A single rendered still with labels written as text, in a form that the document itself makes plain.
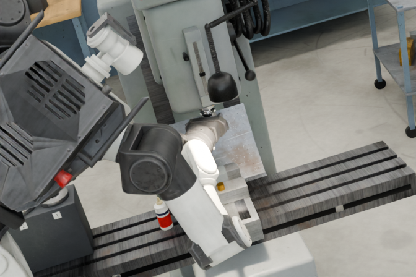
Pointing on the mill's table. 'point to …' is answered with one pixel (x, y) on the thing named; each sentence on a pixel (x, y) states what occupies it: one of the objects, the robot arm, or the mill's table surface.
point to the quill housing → (165, 21)
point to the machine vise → (243, 207)
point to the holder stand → (54, 231)
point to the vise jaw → (233, 190)
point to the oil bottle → (163, 215)
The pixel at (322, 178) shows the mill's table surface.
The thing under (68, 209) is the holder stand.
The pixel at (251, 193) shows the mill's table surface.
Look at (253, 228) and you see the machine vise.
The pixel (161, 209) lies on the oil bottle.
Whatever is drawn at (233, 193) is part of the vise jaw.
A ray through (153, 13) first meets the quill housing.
